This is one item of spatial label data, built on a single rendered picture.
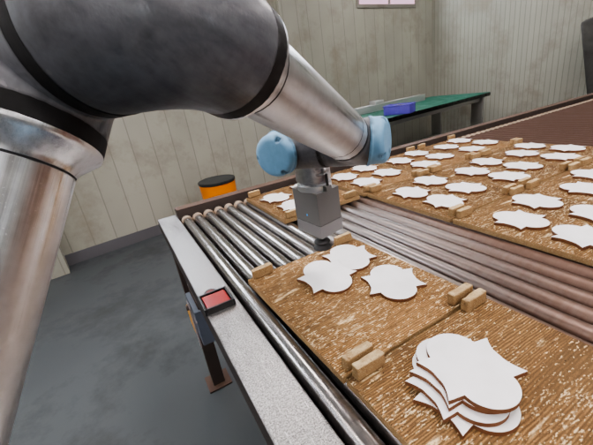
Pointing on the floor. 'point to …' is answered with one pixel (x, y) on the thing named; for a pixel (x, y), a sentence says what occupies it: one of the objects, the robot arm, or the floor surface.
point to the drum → (217, 185)
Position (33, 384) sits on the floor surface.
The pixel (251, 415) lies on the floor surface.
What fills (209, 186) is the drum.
